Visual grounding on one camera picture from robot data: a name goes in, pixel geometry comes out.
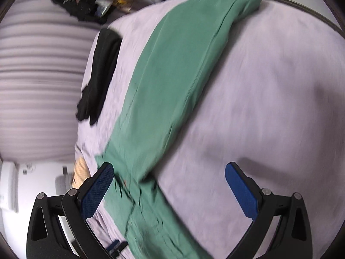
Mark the black garment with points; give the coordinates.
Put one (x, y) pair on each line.
(99, 81)

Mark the pile of dark clothes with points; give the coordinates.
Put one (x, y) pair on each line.
(78, 8)

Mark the white wall unit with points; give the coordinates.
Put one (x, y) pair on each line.
(8, 186)

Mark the striped lilac curtain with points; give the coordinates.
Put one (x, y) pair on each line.
(40, 86)

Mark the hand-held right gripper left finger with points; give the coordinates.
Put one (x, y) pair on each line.
(98, 188)

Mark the grey quilted headboard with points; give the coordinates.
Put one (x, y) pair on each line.
(63, 182)

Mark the small black bracket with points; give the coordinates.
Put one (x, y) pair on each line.
(65, 170)

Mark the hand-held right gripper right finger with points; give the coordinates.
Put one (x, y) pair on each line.
(241, 191)

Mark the wall socket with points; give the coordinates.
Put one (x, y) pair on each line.
(28, 168)

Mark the green pants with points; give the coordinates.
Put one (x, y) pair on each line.
(175, 72)

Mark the lilac plush blanket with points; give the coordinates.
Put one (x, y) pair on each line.
(269, 99)

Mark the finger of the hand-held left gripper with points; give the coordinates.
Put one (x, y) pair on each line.
(113, 245)

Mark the beige striped garment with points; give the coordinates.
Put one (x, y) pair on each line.
(80, 172)

